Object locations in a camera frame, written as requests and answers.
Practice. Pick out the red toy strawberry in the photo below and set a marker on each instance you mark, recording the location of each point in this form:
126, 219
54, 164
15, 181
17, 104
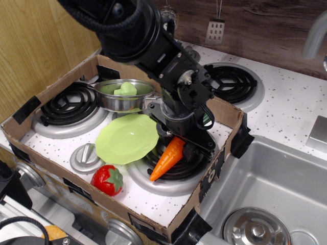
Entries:
108, 179

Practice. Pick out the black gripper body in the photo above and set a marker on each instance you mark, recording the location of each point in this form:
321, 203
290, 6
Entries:
182, 124

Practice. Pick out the silver front knob left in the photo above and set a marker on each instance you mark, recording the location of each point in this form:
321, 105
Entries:
29, 177

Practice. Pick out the small steel pot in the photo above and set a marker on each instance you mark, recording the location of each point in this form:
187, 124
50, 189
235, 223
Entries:
108, 100

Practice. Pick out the back right stove burner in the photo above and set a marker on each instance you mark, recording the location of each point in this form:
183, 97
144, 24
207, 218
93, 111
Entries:
238, 85

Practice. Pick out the stove burner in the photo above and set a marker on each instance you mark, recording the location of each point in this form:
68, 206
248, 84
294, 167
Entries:
180, 180
73, 112
238, 85

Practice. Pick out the black clamp device left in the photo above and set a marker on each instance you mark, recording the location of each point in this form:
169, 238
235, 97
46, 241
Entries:
12, 186

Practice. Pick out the hanging steel skimmer ladle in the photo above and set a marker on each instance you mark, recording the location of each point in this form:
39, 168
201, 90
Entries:
168, 13

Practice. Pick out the yellow orange toy piece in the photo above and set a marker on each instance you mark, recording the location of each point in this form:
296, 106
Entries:
55, 233

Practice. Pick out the silver back stove knob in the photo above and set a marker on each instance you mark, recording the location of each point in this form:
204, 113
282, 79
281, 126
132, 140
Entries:
194, 54

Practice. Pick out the orange toy carrot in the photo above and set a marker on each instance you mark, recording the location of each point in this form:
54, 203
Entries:
173, 152

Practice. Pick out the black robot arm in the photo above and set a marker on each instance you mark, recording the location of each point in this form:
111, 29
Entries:
134, 32

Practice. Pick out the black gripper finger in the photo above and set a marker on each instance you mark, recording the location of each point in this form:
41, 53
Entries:
163, 130
191, 153

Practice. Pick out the front left stove burner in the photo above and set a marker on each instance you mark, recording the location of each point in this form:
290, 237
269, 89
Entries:
73, 112

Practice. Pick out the front right stove burner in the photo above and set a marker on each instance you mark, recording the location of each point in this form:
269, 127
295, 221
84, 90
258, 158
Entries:
180, 180

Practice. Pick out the grey faucet handle block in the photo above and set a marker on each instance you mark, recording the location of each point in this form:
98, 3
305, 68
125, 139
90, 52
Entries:
317, 137

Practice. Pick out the hanging steel slotted spatula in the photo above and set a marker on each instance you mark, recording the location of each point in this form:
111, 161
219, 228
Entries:
215, 29

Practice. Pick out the steel pot lid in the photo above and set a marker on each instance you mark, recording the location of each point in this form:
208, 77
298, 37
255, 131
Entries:
252, 225

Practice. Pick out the silver front knob right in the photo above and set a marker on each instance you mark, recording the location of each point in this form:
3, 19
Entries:
121, 234

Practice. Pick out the green toy broccoli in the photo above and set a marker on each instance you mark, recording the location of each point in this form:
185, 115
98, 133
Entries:
126, 89

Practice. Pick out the grey sink basin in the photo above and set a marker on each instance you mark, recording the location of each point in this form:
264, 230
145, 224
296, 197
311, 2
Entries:
271, 176

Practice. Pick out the grey toy faucet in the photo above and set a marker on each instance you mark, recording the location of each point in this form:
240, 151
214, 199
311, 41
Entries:
315, 37

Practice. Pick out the brown cardboard fence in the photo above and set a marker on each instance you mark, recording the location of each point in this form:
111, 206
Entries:
158, 218

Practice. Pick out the light green plastic plate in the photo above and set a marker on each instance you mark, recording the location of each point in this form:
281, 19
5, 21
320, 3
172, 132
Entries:
127, 139

